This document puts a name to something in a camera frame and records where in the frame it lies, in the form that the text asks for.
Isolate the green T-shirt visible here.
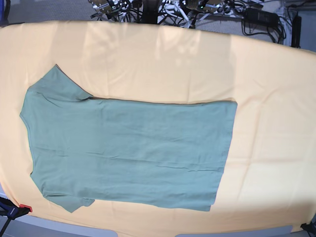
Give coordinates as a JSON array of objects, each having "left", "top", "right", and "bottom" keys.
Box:
[{"left": 20, "top": 66, "right": 237, "bottom": 212}]

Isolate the yellow table cloth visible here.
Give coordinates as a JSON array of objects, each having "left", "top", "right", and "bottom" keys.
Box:
[{"left": 0, "top": 21, "right": 316, "bottom": 237}]

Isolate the black power adapter brick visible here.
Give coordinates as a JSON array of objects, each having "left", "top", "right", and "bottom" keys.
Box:
[{"left": 243, "top": 8, "right": 279, "bottom": 28}]

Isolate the black box far right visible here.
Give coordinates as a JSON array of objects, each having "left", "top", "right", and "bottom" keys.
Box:
[{"left": 291, "top": 15, "right": 302, "bottom": 48}]

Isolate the red and blue clamp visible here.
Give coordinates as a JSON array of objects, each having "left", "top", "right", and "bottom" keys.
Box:
[{"left": 0, "top": 197, "right": 33, "bottom": 236}]

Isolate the black clamp right corner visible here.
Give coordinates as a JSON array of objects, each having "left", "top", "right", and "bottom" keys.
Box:
[{"left": 300, "top": 216, "right": 316, "bottom": 237}]

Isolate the black centre stand post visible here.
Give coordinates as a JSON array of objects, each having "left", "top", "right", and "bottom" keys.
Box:
[{"left": 141, "top": 0, "right": 161, "bottom": 24}]

